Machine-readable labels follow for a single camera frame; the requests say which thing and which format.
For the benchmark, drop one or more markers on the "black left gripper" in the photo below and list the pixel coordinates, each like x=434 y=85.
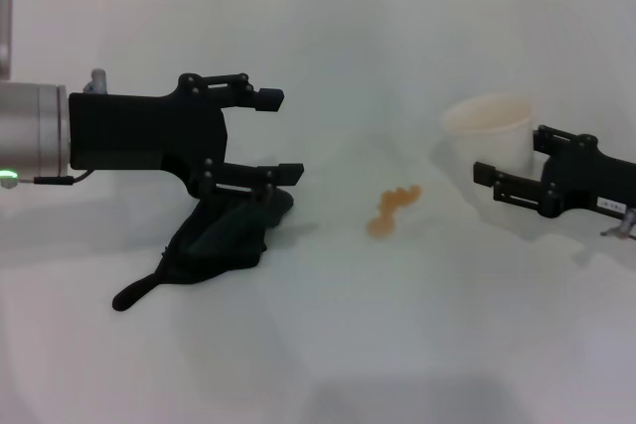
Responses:
x=144 y=131

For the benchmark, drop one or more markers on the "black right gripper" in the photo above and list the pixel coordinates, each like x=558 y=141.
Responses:
x=596 y=181

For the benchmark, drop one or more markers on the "small grey wrist connector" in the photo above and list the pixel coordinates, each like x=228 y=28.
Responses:
x=97 y=81

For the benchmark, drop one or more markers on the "orange brown liquid stain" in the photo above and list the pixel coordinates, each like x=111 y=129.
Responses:
x=390 y=208

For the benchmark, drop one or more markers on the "dark blue rag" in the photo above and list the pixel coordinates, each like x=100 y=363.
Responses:
x=213 y=255

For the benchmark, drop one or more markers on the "white paper cup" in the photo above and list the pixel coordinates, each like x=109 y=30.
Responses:
x=489 y=141

